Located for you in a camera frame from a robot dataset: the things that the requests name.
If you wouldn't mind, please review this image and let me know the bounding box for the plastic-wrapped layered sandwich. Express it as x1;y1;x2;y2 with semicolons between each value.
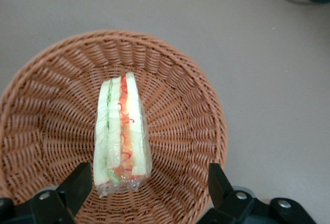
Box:
92;72;152;199

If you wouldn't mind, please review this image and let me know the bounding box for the round brown wicker basket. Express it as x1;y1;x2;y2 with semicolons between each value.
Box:
0;29;228;224

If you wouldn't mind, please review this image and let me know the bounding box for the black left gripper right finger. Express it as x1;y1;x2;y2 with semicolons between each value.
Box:
197;162;256;224

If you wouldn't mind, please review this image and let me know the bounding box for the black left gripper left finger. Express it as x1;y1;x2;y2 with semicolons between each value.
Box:
15;162;93;224

